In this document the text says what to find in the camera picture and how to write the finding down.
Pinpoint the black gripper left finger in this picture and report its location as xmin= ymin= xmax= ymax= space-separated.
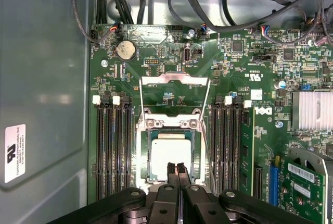
xmin=48 ymin=161 xmax=181 ymax=224

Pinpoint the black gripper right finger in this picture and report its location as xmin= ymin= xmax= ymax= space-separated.
xmin=177 ymin=161 xmax=317 ymax=224

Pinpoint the silver CPU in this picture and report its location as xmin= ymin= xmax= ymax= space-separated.
xmin=147 ymin=129 xmax=199 ymax=183

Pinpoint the metal socket cover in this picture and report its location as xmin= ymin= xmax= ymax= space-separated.
xmin=138 ymin=71 xmax=212 ymax=122

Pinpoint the CPU socket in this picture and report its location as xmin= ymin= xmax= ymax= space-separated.
xmin=135 ymin=113 xmax=209 ymax=187

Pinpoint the black expansion slot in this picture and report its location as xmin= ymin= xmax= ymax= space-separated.
xmin=254 ymin=166 xmax=264 ymax=201

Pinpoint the black RAM slot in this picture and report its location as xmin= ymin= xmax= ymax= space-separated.
xmin=124 ymin=96 xmax=134 ymax=190
xmin=209 ymin=96 xmax=219 ymax=196
xmin=104 ymin=95 xmax=115 ymax=196
xmin=228 ymin=96 xmax=241 ymax=191

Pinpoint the graphics card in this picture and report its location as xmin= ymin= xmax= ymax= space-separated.
xmin=279 ymin=147 xmax=333 ymax=224

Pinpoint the silver finned heatsink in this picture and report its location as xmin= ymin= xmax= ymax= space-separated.
xmin=291 ymin=90 xmax=333 ymax=131

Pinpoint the green motherboard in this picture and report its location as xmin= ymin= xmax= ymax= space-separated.
xmin=88 ymin=23 xmax=333 ymax=224

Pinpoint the round silver coin battery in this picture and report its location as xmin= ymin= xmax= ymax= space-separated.
xmin=116 ymin=39 xmax=137 ymax=61

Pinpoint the open PC case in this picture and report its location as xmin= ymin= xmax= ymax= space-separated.
xmin=0 ymin=0 xmax=333 ymax=224

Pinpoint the white wall sticker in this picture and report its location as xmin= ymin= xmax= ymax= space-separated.
xmin=4 ymin=123 xmax=27 ymax=184

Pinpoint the thick black cable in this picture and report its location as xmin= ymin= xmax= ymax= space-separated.
xmin=168 ymin=0 xmax=323 ymax=34

